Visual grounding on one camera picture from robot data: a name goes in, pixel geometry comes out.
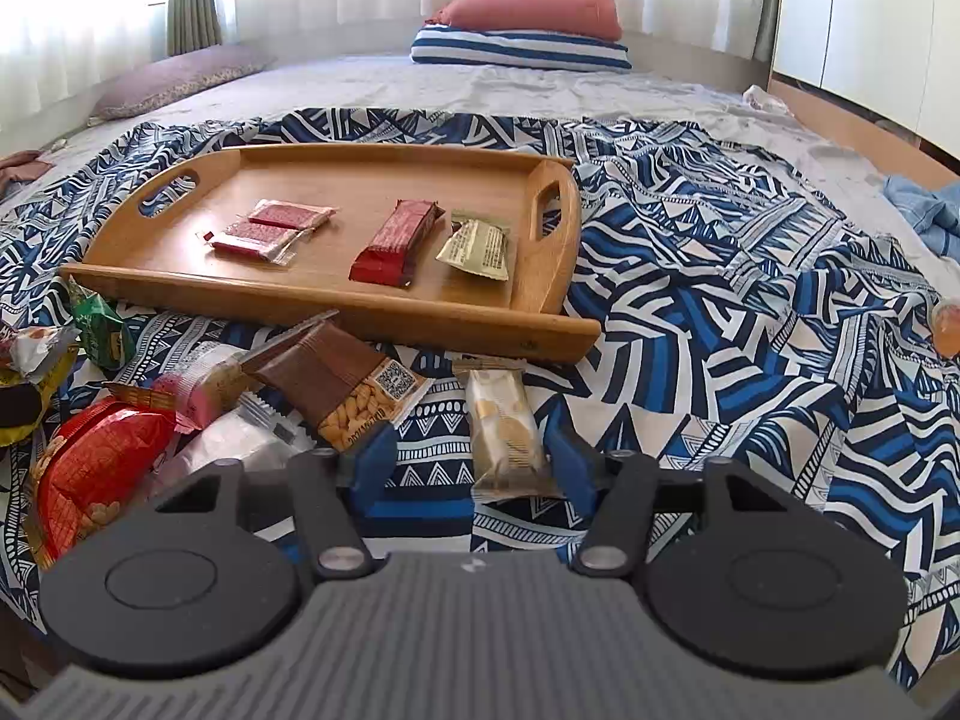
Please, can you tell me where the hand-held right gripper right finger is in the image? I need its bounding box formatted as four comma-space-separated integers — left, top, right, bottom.
542, 418, 820, 580

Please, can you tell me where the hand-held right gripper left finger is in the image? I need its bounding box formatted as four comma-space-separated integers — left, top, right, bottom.
152, 418, 400, 580

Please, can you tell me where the clear cracker packet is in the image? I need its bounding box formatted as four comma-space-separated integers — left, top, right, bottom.
452, 356, 562, 502

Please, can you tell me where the brown peanut bar packet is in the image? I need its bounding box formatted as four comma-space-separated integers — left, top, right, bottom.
241, 310, 434, 452

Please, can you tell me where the pink snack packet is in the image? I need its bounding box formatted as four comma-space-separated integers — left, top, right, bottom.
103, 341, 252, 432

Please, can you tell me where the red snack bar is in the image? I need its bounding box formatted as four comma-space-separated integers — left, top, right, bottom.
349, 199, 445, 288

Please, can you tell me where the beige green snack packet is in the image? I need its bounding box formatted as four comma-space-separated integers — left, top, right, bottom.
436, 216, 512, 281

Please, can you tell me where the small red clear-end packet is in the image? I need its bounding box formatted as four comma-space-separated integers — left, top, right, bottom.
247, 198, 336, 233
201, 219, 302, 265

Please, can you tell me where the large red snack packet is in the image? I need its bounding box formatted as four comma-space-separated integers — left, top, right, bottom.
30, 396, 179, 569

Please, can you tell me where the wooden tray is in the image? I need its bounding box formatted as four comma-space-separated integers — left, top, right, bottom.
58, 141, 603, 367

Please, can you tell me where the yellow snack packet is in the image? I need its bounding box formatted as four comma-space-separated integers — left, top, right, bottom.
0, 356, 80, 445

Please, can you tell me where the red wrapper with silver ends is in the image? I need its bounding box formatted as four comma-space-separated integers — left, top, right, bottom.
0, 321, 80, 380

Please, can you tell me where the blue white printed blanket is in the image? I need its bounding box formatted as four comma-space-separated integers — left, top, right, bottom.
0, 107, 960, 691

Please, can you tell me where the bed with grey sheet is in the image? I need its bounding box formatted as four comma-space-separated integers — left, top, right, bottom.
0, 51, 960, 241

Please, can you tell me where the orange jelly cup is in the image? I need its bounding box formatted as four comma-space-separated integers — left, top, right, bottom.
930, 298, 960, 358

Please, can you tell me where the white crumpled cloth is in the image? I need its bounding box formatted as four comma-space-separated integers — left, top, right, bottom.
742, 85, 797, 119

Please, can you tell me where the blue white striped pillow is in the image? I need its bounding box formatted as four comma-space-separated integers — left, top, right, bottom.
410, 24, 631, 74

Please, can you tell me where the purple pillow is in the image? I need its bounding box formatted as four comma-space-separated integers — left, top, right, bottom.
88, 43, 275, 125

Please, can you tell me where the blue denim cloth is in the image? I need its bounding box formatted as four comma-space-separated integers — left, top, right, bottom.
880, 173, 960, 253

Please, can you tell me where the reddish brown cloth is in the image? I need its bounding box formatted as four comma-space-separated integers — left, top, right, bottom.
0, 150, 55, 197

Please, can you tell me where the red pillow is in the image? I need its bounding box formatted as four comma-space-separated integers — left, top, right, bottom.
426, 0, 623, 42

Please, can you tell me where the white wardrobe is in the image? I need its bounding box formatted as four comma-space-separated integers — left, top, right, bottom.
771, 0, 960, 160

